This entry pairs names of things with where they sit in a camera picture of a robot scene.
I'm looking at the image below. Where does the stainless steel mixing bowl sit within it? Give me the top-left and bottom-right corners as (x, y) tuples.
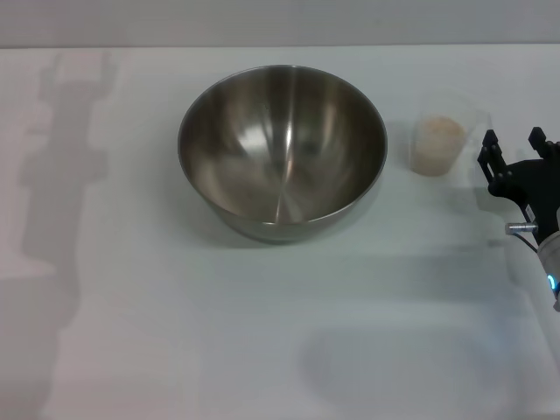
(177, 65), (389, 245)

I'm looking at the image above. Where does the clear plastic measuring cup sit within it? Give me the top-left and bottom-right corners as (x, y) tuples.
(409, 89), (492, 178)

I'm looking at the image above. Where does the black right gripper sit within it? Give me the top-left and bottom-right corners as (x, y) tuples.
(477, 126), (560, 241)

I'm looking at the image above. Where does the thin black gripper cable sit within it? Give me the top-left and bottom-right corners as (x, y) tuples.
(514, 232), (542, 254)

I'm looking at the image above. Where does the pile of white rice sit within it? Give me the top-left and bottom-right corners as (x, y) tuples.
(410, 114), (465, 177)

